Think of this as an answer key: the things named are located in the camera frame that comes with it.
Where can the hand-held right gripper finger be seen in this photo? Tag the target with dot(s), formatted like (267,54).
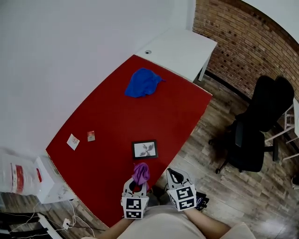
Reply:
(169,180)
(186,180)

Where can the white paper card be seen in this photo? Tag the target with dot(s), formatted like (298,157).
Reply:
(73,142)

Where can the blue cloth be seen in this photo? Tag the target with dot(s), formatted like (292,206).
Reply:
(142,82)

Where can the white power strip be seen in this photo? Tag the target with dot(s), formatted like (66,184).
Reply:
(66,224)

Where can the person's white shirt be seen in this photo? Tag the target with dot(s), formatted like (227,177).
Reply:
(163,224)

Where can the red table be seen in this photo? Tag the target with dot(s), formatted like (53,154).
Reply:
(112,121)

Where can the purple cloth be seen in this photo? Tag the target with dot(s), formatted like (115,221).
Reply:
(141,173)

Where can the small red packet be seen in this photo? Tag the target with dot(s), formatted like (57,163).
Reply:
(90,136)

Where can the person's right forearm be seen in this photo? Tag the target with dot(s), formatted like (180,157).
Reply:
(208,225)

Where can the black office chair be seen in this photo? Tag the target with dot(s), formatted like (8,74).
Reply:
(252,130)
(296,182)

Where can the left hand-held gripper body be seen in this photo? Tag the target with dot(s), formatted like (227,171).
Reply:
(134,206)

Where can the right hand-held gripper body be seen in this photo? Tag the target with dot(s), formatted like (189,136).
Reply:
(183,198)

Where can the white desk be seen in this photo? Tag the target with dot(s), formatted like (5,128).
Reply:
(182,51)

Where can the black metal rack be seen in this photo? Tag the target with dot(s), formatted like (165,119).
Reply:
(16,229)

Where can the white metal post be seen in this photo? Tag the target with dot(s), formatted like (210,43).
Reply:
(47,227)

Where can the black framed picture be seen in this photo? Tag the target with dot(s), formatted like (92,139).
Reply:
(144,149)

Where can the person's left forearm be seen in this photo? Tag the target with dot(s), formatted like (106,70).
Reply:
(114,231)

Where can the white slatted table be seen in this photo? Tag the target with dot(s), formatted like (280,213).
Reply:
(297,121)

